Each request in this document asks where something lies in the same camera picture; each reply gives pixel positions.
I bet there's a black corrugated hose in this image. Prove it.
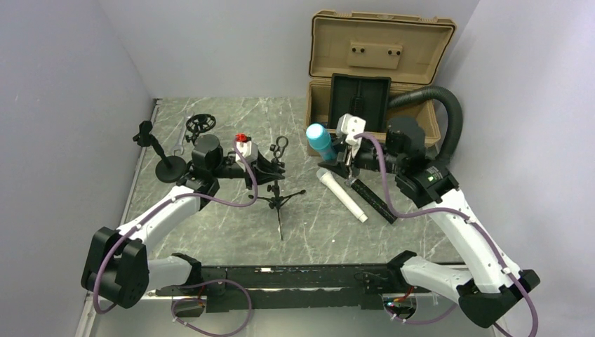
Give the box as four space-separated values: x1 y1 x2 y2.
388 85 464 164

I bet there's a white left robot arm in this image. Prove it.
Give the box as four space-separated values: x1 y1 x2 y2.
81 133 289 314

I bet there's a tan plastic toolbox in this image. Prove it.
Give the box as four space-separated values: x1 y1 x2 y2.
305 10 457 133

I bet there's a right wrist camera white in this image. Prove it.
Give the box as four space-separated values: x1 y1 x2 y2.
336 114 366 158

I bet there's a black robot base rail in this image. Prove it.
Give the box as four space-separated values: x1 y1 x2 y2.
156 263 413 313

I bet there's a black microphone silver grille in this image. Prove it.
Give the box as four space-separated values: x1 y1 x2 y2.
346 178 398 224

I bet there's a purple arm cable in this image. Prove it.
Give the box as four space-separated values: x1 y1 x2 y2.
354 132 540 337
92 139 260 337

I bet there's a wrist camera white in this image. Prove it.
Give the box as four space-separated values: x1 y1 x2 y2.
336 114 366 158
235 133 259 164

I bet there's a black tripod stand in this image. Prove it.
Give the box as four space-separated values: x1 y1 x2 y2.
185 114 216 143
248 136 307 241

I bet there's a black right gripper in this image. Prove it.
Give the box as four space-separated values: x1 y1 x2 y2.
319 138 404 178

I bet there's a black round base mic stand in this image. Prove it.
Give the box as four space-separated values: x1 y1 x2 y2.
133 120 187 183

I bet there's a silver open-end wrench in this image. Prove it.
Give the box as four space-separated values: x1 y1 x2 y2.
171 114 192 156

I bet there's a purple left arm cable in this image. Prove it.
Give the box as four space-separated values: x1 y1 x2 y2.
92 139 260 337

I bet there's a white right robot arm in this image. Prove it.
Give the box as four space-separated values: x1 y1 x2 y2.
306 114 540 328

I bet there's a black tool tray insert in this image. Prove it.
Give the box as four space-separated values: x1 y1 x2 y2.
326 73 392 132

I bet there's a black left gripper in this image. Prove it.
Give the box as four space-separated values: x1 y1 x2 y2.
211 150 284 190

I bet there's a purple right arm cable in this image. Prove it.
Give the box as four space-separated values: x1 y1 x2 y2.
354 132 540 337

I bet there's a white microphone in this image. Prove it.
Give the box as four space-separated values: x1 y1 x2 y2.
316 168 368 223

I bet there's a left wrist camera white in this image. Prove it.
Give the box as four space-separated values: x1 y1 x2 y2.
235 133 259 164

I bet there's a cyan microphone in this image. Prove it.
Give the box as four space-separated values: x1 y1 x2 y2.
306 123 337 161

